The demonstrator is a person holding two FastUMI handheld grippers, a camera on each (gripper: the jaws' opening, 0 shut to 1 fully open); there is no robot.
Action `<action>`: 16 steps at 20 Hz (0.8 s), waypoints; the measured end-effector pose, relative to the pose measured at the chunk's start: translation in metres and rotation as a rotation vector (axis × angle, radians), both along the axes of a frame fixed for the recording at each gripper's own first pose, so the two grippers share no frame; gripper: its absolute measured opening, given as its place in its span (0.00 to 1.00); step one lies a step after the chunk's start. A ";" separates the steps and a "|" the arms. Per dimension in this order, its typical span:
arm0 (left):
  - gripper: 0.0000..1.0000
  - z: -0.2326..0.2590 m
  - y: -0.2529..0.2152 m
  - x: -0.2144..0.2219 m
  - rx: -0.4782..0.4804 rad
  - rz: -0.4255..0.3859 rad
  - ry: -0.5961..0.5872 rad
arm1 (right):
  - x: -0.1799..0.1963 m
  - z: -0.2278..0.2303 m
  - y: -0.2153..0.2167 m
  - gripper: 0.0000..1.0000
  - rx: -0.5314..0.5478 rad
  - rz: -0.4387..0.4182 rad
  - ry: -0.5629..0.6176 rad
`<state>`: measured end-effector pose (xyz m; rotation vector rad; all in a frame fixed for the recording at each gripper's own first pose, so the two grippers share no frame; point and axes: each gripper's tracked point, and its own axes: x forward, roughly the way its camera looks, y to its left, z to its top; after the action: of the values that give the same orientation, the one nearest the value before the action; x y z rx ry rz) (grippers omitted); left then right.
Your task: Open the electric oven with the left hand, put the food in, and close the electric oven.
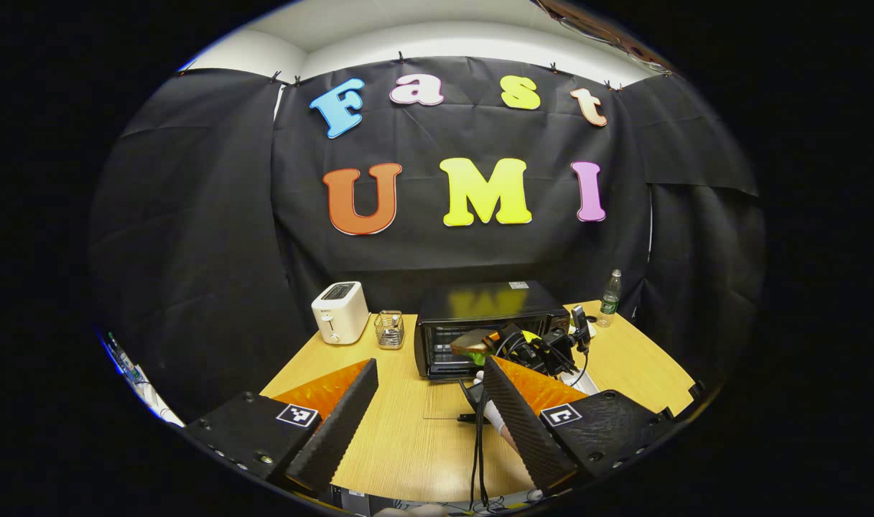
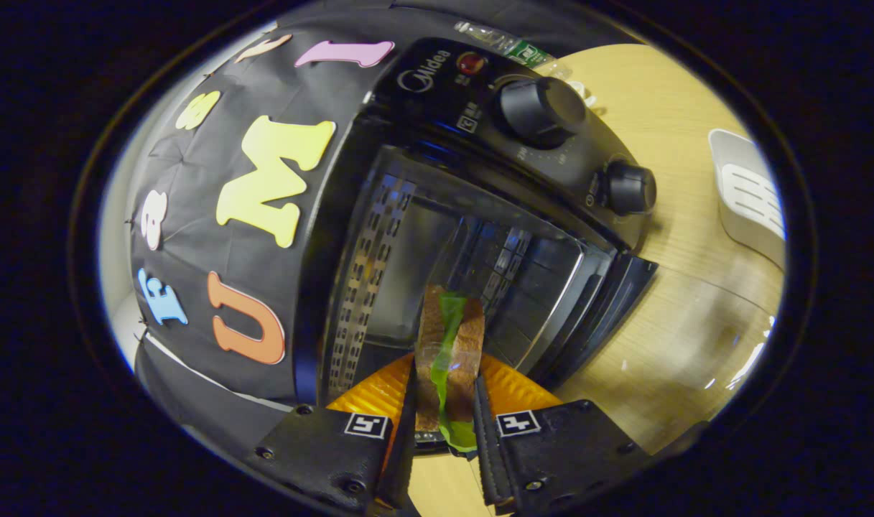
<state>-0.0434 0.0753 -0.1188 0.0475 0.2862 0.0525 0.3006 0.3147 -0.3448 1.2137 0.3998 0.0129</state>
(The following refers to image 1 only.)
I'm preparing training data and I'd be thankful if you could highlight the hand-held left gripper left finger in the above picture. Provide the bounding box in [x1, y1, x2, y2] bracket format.
[184, 358, 380, 496]

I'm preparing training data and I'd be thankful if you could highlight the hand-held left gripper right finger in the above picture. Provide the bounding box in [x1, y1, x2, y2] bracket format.
[482, 355, 678, 493]

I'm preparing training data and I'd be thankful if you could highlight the black electric oven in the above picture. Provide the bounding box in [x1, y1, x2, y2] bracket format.
[415, 280, 572, 426]

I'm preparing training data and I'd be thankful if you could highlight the white rectangular tray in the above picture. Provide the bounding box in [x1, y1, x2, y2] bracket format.
[560, 370, 600, 397]

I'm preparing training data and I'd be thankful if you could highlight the clear plastic water bottle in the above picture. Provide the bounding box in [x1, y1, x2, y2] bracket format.
[598, 269, 623, 328]

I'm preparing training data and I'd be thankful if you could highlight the black backdrop cloth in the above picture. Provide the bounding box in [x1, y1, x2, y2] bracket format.
[88, 56, 766, 424]

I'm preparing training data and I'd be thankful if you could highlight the white toaster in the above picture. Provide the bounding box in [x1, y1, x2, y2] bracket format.
[311, 281, 371, 345]

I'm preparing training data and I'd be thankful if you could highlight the black cable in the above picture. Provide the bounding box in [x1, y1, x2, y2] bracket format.
[468, 388, 495, 507]

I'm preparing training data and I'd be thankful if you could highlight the small wire basket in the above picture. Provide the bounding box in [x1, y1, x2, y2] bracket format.
[374, 310, 406, 350]

